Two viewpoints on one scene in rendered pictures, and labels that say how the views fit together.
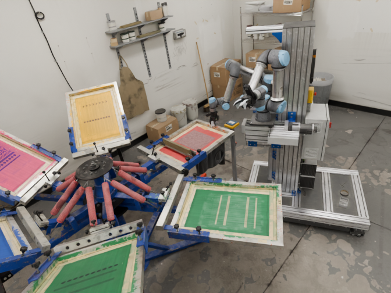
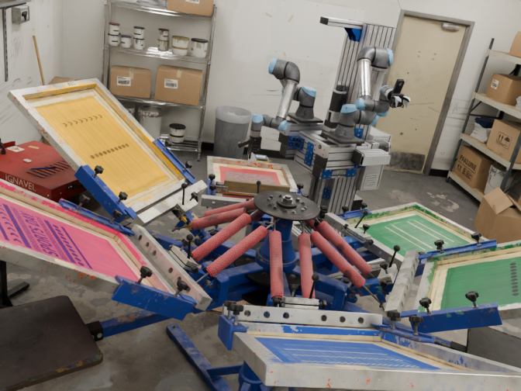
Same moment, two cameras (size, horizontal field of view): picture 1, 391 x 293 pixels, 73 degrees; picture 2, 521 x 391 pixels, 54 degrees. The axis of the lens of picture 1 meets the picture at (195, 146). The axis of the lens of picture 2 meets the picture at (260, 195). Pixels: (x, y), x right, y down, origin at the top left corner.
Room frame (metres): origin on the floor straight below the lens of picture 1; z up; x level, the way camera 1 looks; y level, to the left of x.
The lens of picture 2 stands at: (0.77, 2.65, 2.19)
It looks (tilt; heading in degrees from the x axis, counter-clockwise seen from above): 23 degrees down; 301
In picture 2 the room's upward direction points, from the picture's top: 10 degrees clockwise
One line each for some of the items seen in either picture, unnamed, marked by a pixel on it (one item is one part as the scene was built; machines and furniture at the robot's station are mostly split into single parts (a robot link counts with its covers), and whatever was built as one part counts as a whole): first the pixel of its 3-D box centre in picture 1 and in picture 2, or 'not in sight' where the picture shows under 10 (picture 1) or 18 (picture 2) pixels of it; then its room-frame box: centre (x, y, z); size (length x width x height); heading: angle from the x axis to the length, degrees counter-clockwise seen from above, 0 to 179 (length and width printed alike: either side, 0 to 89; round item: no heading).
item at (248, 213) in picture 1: (208, 199); (401, 224); (1.45, -0.03, 1.05); 1.08 x 0.61 x 0.23; 71
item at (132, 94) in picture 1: (130, 86); not in sight; (4.27, 0.92, 1.06); 0.53 x 0.07 x 1.05; 131
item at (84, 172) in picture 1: (117, 220); (263, 321); (1.74, 0.83, 0.67); 0.39 x 0.39 x 1.35
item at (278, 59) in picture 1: (277, 82); (374, 87); (2.09, -0.77, 1.63); 0.15 x 0.12 x 0.55; 42
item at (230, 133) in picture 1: (191, 141); (252, 183); (2.44, 0.04, 0.97); 0.79 x 0.58 x 0.04; 131
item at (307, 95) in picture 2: (269, 82); (307, 95); (2.65, -0.88, 1.42); 0.13 x 0.12 x 0.14; 10
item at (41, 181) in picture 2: not in sight; (39, 169); (3.13, 1.11, 1.06); 0.61 x 0.46 x 0.12; 11
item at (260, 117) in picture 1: (263, 113); (345, 129); (2.19, -0.68, 1.31); 0.15 x 0.15 x 0.10
